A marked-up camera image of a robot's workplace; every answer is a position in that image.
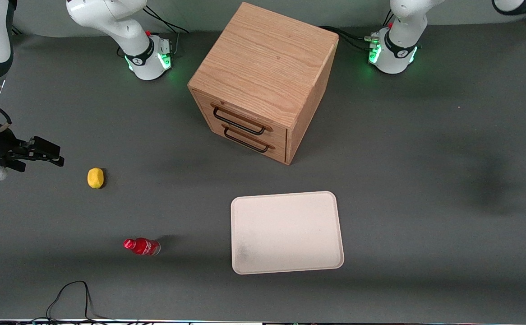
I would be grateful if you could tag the wooden drawer cabinet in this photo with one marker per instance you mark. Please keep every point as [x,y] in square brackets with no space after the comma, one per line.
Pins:
[267,58]

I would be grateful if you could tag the yellow lemon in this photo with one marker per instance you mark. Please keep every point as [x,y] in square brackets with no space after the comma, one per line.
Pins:
[95,178]

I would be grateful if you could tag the red cola bottle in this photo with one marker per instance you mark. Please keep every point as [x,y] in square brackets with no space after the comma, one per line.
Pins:
[142,246]

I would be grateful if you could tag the beige plastic tray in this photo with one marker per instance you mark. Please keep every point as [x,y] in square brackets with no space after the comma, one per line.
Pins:
[285,232]

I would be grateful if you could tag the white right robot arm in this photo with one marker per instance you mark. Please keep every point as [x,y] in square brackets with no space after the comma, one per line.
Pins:
[109,18]

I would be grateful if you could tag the wooden drawer front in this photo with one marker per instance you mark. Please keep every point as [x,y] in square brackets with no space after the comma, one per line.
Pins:
[274,152]
[254,118]

